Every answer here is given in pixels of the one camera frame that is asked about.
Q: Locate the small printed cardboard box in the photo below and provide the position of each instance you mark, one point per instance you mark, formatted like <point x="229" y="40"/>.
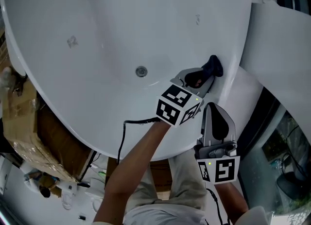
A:
<point x="160" y="175"/>

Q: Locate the person's beige trousers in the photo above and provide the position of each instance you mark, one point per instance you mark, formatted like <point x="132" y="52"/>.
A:
<point x="187" y="182"/>

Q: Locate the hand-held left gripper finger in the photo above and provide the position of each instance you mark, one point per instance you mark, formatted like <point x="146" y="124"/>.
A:
<point x="206" y="88"/>
<point x="181" y="74"/>

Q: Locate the person's left forearm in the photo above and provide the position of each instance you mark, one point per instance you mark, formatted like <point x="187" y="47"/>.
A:
<point x="136" y="165"/>

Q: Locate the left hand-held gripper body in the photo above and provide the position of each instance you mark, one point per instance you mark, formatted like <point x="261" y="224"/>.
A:
<point x="170" y="112"/>

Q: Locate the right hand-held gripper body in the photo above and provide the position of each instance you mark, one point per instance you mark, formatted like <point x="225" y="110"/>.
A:
<point x="218" y="152"/>

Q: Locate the large cardboard box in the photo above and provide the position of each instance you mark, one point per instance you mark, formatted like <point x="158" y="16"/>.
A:
<point x="19" y="126"/>

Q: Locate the person's white shirt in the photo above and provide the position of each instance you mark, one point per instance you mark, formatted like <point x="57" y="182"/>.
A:
<point x="165" y="216"/>

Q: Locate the round metal bathtub drain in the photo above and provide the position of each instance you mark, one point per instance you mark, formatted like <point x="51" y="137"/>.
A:
<point x="141" y="71"/>

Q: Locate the white fluffy cloth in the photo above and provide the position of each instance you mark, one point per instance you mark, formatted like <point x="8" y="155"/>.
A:
<point x="6" y="78"/>

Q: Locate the dark blue cloth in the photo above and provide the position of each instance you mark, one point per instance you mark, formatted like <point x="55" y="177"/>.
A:
<point x="212" y="67"/>

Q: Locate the person's right forearm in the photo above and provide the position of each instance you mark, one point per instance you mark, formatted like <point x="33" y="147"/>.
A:
<point x="230" y="199"/>

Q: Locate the white bathtub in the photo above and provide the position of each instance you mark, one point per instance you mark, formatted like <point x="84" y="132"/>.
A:
<point x="97" y="12"/>

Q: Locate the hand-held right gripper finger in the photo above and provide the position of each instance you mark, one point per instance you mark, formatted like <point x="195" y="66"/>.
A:
<point x="206" y="131"/>
<point x="232" y="131"/>

